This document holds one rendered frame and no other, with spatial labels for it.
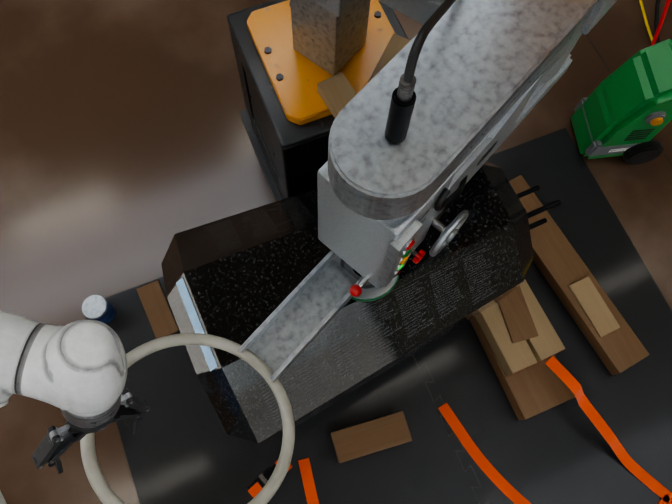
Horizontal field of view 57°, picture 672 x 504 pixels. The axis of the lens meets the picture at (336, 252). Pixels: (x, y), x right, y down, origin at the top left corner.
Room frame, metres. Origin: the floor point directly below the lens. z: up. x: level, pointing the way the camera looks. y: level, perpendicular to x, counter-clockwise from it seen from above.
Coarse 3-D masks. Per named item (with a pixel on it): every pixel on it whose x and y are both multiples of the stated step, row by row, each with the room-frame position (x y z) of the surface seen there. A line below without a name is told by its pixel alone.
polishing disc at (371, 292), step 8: (336, 256) 0.59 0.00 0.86; (344, 264) 0.57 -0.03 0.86; (352, 272) 0.55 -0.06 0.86; (392, 280) 0.53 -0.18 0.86; (368, 288) 0.50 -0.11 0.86; (376, 288) 0.50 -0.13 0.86; (384, 288) 0.50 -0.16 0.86; (360, 296) 0.47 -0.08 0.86; (368, 296) 0.47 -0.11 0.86; (376, 296) 0.48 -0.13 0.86
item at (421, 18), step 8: (384, 0) 1.22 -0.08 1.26; (392, 0) 1.21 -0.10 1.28; (400, 0) 1.20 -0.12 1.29; (408, 0) 1.19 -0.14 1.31; (416, 0) 1.17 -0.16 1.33; (424, 0) 1.16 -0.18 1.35; (432, 0) 1.15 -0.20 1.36; (440, 0) 1.15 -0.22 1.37; (400, 8) 1.20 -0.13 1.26; (408, 8) 1.19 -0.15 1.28; (416, 8) 1.18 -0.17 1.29; (424, 8) 1.17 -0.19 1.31; (432, 8) 1.14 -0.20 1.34; (408, 16) 1.19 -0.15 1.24; (416, 16) 1.17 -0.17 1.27; (424, 16) 1.16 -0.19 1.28
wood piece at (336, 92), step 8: (328, 80) 1.24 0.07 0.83; (336, 80) 1.24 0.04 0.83; (344, 80) 1.24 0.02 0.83; (320, 88) 1.20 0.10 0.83; (328, 88) 1.21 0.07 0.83; (336, 88) 1.21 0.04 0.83; (344, 88) 1.21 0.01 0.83; (352, 88) 1.21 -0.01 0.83; (320, 96) 1.20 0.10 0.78; (328, 96) 1.17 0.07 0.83; (336, 96) 1.18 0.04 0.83; (344, 96) 1.18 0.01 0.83; (352, 96) 1.18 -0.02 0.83; (328, 104) 1.16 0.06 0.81; (336, 104) 1.15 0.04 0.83; (344, 104) 1.15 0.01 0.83; (336, 112) 1.11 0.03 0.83
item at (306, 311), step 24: (336, 264) 0.51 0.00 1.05; (312, 288) 0.43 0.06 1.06; (336, 288) 0.44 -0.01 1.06; (288, 312) 0.36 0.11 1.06; (312, 312) 0.37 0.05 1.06; (336, 312) 0.37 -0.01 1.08; (264, 336) 0.29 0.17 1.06; (288, 336) 0.30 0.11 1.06; (312, 336) 0.29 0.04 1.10; (264, 360) 0.23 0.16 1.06; (288, 360) 0.23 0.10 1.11
